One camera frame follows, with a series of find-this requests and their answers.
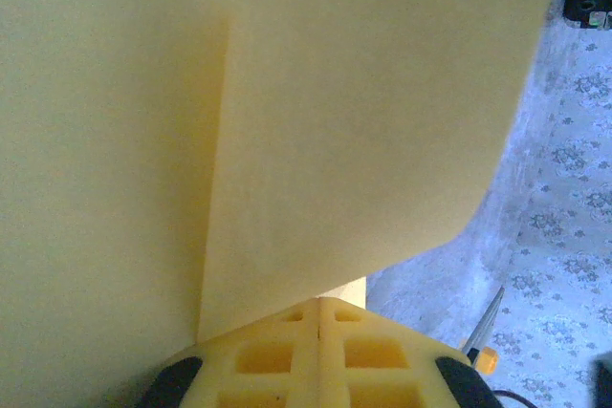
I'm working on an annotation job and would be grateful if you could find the yellow square paper sheet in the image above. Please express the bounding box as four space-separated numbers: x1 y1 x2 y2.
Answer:
0 0 563 408

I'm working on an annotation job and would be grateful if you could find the aluminium side rail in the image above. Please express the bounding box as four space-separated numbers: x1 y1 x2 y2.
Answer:
461 286 506 356

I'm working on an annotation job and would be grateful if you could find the small orange block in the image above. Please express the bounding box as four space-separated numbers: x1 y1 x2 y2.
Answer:
470 345 499 376

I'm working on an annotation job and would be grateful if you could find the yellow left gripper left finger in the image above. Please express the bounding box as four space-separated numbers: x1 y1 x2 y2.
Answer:
138 298 320 408

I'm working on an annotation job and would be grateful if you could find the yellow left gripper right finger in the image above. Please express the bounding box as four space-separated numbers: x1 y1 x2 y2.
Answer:
318 296 498 408

